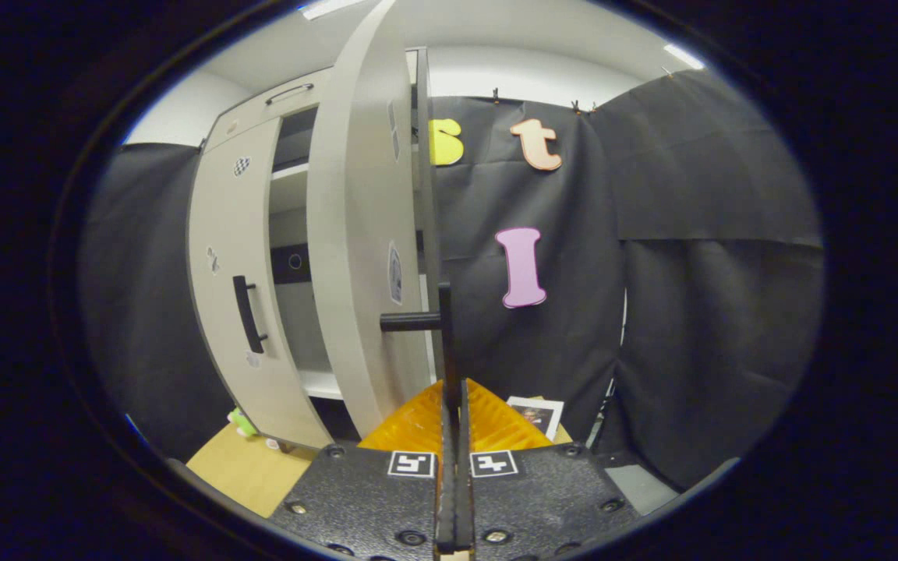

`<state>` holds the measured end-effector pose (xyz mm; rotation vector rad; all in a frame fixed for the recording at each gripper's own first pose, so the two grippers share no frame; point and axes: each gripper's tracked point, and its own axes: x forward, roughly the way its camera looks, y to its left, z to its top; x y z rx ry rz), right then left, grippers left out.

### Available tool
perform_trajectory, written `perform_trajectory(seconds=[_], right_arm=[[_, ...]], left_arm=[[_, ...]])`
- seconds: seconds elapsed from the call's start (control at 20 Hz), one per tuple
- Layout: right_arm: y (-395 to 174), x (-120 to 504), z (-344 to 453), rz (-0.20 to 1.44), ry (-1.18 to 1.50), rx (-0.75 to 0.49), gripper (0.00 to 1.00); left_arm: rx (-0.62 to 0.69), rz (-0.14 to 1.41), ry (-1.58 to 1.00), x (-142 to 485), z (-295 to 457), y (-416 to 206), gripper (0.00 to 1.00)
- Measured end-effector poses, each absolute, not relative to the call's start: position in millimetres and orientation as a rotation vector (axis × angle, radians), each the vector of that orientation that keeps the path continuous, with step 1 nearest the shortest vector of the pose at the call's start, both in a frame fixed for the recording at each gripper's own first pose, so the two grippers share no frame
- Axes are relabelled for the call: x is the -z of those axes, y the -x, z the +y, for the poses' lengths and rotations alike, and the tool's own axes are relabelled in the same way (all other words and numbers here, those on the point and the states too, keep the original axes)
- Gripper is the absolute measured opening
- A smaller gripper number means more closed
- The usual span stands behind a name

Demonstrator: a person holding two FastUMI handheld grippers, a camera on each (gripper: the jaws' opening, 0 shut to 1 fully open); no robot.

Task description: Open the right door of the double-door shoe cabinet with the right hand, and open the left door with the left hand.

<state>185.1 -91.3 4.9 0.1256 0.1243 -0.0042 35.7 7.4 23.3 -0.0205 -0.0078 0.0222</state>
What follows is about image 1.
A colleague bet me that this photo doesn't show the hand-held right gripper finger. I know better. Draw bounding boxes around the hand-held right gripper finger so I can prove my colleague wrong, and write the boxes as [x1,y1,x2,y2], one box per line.
[457,379,641,561]
[266,379,458,561]

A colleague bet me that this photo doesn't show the grey double-door shoe cabinet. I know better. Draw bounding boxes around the grey double-door shoe cabinet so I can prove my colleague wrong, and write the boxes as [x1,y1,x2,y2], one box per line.
[200,47,446,451]

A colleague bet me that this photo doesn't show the grey door with square stickers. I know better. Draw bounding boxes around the grey door with square stickers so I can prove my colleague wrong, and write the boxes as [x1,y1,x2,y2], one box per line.
[306,0,461,437]

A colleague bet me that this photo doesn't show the grey door with checkered sticker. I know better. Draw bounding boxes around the grey door with checkered sticker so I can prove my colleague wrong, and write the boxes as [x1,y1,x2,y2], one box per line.
[186,117,333,451]

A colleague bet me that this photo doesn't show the grey cabinet drawer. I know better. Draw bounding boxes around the grey cabinet drawer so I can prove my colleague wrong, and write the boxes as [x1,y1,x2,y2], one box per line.
[203,66,333,153]

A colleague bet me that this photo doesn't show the stack of magazines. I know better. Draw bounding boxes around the stack of magazines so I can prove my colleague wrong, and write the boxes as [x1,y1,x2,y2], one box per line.
[505,396,565,441]

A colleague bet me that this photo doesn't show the green pink plush toy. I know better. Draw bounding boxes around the green pink plush toy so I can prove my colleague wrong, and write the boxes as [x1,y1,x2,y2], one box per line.
[227,407,259,439]

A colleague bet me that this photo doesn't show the black backdrop cloth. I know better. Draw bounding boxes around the black backdrop cloth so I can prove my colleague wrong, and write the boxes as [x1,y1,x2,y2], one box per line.
[79,70,824,492]

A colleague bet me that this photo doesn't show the small ceiling light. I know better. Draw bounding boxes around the small ceiling light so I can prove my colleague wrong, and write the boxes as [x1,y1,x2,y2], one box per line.
[663,43,705,71]

